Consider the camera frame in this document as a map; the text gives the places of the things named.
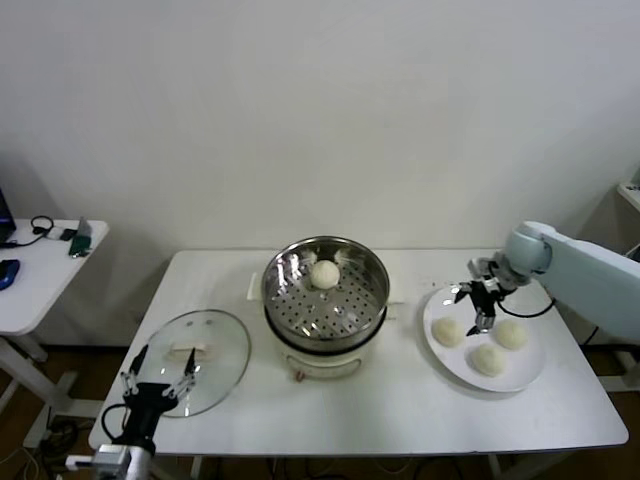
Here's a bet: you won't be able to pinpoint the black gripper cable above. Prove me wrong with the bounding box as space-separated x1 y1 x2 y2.
497 294 557 320
101 403 129 444

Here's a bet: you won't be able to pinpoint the blue computer mouse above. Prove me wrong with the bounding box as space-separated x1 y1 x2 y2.
0 258 22 290

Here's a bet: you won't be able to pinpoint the white steamed baozi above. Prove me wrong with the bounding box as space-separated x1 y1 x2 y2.
431 317 466 348
493 319 529 351
468 343 507 377
309 259 342 290

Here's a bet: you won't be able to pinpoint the white furniture base frame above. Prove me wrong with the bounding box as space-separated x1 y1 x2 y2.
598 349 640 392

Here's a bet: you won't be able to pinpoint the glass lid with beige handle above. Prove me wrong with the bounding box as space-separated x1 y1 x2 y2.
134 309 251 419

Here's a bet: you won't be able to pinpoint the black looped cable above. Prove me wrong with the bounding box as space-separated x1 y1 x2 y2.
0 215 55 250

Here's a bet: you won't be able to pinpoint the black power cable with adapter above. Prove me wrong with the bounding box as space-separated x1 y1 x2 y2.
583 324 616 346

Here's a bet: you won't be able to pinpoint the white side table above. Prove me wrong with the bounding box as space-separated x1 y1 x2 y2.
0 218 110 449

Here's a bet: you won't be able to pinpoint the stainless steel steamer basket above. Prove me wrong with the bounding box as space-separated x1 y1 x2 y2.
247 235 405 351

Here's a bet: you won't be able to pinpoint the white round plate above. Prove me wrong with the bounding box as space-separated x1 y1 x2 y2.
422 284 547 393

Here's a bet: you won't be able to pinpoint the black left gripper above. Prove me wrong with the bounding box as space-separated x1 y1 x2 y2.
121 343 197 446

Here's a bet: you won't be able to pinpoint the white electric cooking pot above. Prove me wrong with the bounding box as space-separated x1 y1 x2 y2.
264 302 401 385

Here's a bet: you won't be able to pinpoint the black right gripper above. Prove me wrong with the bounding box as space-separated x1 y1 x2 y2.
452 279 507 337

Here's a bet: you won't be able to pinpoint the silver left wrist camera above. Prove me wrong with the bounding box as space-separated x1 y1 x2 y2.
64 442 135 470

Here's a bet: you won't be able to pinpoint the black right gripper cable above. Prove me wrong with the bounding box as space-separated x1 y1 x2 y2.
497 294 557 320

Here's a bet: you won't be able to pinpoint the tangled floor cables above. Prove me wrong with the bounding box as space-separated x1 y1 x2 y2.
39 419 96 474

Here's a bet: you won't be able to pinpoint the dark laptop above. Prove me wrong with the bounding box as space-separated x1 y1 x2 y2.
0 187 17 246

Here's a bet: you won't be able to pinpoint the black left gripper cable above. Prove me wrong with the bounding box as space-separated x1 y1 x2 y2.
101 403 129 444

